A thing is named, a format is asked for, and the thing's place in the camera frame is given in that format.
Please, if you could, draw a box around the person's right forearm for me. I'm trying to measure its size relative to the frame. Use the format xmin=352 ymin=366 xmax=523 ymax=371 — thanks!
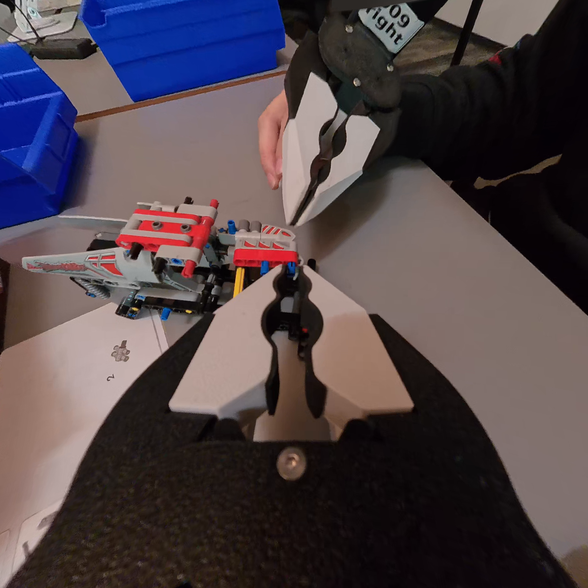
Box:
xmin=367 ymin=0 xmax=588 ymax=184

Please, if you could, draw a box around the white instruction booklet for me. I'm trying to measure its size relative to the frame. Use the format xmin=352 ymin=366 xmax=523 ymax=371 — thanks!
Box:
xmin=0 ymin=301 xmax=171 ymax=588

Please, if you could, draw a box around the grey desk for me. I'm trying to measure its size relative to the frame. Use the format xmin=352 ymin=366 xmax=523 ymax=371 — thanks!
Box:
xmin=0 ymin=73 xmax=588 ymax=566
xmin=32 ymin=37 xmax=299 ymax=122

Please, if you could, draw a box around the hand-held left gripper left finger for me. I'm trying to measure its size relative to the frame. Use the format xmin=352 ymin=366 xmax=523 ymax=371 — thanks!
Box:
xmin=168 ymin=264 xmax=290 ymax=439

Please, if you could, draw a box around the toy brick vehicle model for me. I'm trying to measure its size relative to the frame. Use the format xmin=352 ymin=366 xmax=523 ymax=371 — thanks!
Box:
xmin=22 ymin=197 xmax=319 ymax=361

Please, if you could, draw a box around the person's black clothing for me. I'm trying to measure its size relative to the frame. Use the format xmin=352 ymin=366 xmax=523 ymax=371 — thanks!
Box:
xmin=448 ymin=154 xmax=588 ymax=318

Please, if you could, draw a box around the blue plastic bin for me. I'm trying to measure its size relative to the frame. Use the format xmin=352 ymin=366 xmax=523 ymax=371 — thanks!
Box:
xmin=79 ymin=0 xmax=286 ymax=103
xmin=0 ymin=42 xmax=80 ymax=230

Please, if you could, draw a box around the person's right hand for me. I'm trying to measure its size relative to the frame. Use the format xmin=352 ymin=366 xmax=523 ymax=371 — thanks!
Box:
xmin=257 ymin=89 xmax=295 ymax=190

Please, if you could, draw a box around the black tripod leg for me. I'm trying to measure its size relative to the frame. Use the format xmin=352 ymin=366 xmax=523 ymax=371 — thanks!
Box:
xmin=450 ymin=0 xmax=486 ymax=68

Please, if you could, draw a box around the black power adapter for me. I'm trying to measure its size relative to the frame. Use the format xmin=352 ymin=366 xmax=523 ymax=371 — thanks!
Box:
xmin=30 ymin=38 xmax=95 ymax=60

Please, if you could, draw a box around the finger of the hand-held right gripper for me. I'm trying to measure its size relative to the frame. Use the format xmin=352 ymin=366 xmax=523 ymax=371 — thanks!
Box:
xmin=281 ymin=71 xmax=340 ymax=227
xmin=294 ymin=112 xmax=382 ymax=227

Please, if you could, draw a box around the red beam with blue pins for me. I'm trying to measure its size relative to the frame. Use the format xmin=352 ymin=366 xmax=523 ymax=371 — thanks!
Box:
xmin=232 ymin=247 xmax=300 ymax=280

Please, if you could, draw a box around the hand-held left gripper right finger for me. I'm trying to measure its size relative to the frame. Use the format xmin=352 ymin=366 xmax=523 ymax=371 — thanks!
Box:
xmin=296 ymin=264 xmax=415 ymax=439

